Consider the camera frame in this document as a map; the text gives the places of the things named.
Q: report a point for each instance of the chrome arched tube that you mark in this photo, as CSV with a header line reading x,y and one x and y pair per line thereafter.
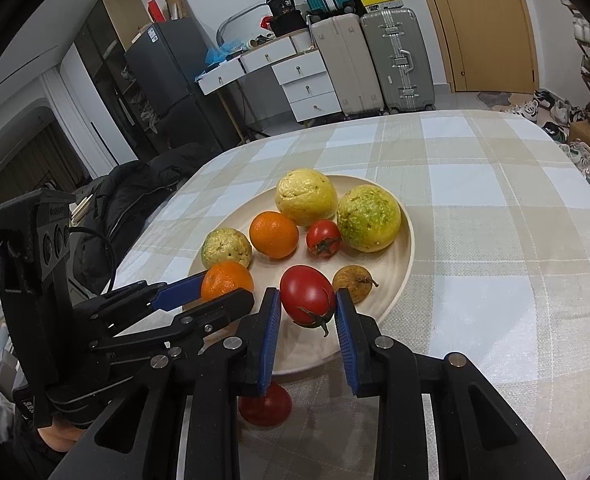
x,y
240,12

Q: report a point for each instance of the green wrinkled passion fruit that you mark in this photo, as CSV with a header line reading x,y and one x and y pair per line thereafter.
x,y
226,249

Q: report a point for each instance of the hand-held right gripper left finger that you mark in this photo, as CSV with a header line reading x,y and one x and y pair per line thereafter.
x,y
270,340

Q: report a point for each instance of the orange mandarin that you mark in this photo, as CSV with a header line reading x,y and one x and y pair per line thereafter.
x,y
273,235
226,282

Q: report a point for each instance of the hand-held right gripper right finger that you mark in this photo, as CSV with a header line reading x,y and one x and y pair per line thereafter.
x,y
347,345

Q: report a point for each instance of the black jacket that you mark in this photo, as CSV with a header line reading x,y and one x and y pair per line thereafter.
x,y
140,195

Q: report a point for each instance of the blue plastic bag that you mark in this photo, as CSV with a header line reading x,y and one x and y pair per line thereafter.
x,y
222,52

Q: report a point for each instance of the silver suitcase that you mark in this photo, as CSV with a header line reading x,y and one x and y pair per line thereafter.
x,y
397,60

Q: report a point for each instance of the beige round plate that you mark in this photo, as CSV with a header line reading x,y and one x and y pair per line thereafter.
x,y
380,290

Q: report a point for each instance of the tall wooden cabinet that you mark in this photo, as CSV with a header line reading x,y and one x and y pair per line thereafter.
x,y
120,17

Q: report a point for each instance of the yellow wrinkled passion fruit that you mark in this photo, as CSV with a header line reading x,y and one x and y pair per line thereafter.
x,y
306,200

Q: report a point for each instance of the checked beige tablecloth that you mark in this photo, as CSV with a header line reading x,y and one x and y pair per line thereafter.
x,y
475,260

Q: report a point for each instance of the brown longan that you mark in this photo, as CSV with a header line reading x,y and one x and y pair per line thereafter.
x,y
353,282

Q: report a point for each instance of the person's left hand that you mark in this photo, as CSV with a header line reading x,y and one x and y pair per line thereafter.
x,y
62,437

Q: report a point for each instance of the white drawer cabinet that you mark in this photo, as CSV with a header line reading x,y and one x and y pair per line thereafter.
x,y
305,80

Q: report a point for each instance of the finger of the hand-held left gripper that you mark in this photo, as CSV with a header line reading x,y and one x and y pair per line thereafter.
x,y
180,290
210,312

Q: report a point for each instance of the dark grey fridge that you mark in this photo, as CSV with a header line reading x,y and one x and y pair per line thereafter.
x,y
175,80

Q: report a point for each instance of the yellow green-speckled passion fruit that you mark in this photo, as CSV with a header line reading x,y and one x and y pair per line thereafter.
x,y
368,217

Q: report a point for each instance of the round red tomato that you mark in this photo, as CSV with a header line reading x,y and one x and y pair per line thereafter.
x,y
323,237
270,410

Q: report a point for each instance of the group of sneakers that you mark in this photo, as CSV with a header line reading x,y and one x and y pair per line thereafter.
x,y
555,115

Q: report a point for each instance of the oblong red tomato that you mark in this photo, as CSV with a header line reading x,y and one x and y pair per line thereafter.
x,y
307,292

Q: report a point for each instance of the beige suitcase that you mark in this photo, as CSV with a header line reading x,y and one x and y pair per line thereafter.
x,y
347,65

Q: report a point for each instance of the wooden door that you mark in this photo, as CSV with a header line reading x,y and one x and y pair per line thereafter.
x,y
485,25

